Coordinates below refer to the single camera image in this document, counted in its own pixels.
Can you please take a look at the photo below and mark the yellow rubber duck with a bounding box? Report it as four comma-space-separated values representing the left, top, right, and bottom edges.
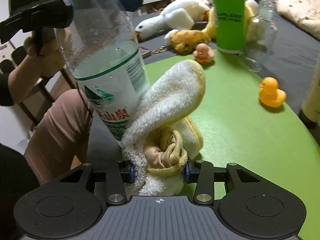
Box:
259, 77, 287, 108

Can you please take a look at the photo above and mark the brown spray bottle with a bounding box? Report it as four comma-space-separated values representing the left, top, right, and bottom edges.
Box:
299, 60, 320, 129

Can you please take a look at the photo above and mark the yellow plush toy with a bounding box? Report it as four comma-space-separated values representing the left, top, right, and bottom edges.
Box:
202, 0, 266, 42

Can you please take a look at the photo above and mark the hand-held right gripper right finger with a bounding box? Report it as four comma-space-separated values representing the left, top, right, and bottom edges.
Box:
185, 160, 262, 204

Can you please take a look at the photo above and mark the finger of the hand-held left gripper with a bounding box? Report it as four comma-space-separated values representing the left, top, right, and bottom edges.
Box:
0, 0, 75, 45
114, 0, 143, 12

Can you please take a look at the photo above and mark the white yellow-edged towel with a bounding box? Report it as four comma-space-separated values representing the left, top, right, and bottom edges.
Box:
121, 59, 207, 197

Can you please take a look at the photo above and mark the empty clear glass bottle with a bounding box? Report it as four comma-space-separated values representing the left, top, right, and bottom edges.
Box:
239, 0, 278, 72

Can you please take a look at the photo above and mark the pink rubber duck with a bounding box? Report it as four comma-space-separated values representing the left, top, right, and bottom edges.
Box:
193, 43, 215, 64

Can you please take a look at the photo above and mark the green lidded cup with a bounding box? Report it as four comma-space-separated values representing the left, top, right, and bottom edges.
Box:
209, 0, 248, 54

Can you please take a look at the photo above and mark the green leather mat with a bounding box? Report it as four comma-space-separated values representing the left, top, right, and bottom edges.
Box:
144, 52, 320, 240

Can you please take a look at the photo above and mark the person's pink trouser leg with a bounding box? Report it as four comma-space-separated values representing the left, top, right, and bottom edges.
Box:
24, 89, 93, 186

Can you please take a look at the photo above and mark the beige heart-print quilt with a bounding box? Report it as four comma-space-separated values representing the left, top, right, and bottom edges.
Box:
275, 0, 320, 40

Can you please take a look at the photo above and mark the person's left forearm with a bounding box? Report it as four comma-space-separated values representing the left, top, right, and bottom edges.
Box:
0, 65, 48, 107

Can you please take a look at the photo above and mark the person's left hand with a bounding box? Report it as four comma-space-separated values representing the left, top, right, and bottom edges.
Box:
24, 27, 73, 78

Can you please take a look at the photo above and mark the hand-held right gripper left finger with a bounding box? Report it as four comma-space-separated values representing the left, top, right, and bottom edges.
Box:
59, 160, 137, 205

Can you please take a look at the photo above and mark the clear plastic water bottle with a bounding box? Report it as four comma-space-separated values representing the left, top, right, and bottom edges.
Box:
54, 0, 150, 144

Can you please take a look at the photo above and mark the white goose plush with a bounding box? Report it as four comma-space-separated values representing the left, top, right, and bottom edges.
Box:
135, 0, 211, 42

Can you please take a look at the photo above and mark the metal keychain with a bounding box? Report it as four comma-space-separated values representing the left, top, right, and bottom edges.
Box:
151, 44, 173, 55

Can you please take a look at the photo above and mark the person's dark clothing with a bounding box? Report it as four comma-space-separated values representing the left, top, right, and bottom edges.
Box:
0, 142, 40, 240

